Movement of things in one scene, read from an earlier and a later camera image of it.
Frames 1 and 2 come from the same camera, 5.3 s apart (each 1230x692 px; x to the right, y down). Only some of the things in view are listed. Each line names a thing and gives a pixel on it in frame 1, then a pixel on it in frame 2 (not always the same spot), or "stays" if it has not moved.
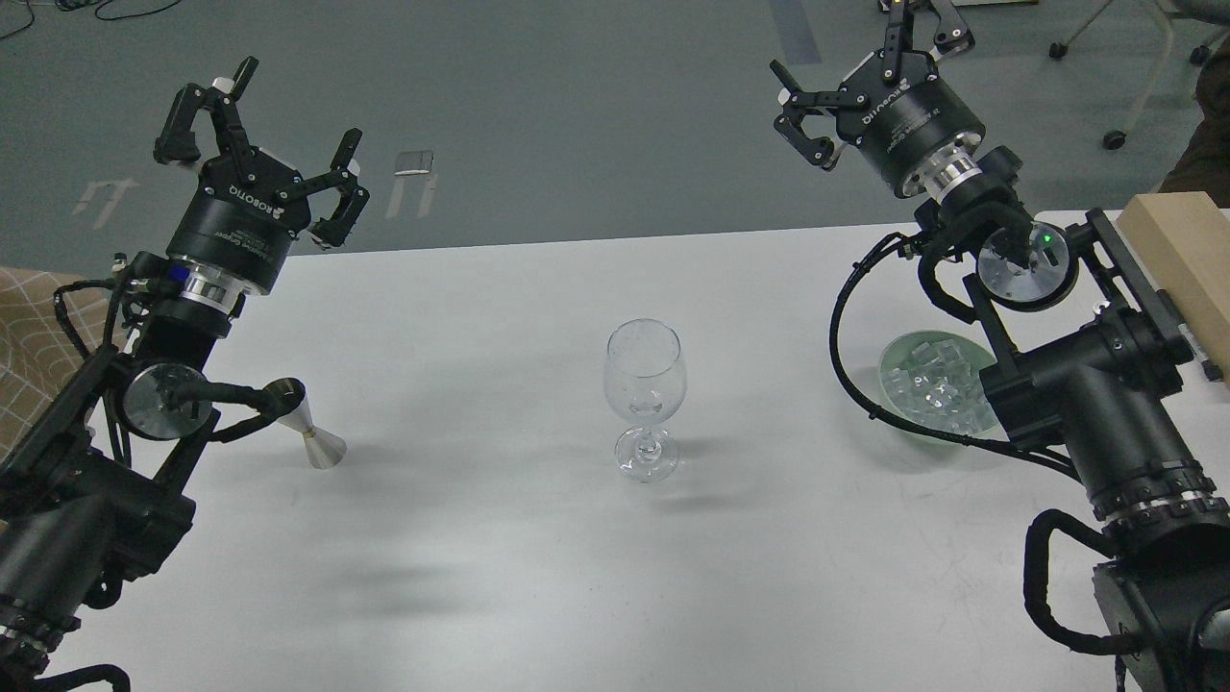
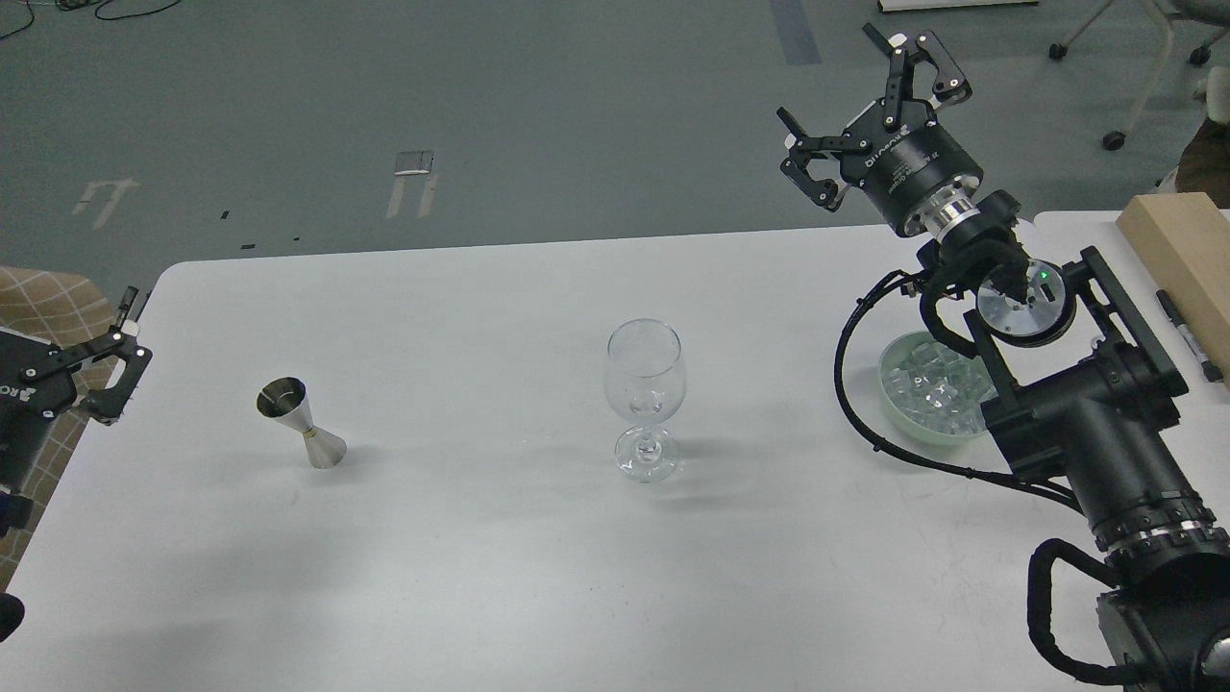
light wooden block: [1182, 242] stays
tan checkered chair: [37, 352] stays
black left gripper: [240, 232] → [36, 383]
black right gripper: [922, 133] → [912, 171]
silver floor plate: [414, 162] stays
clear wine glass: [645, 381] stays
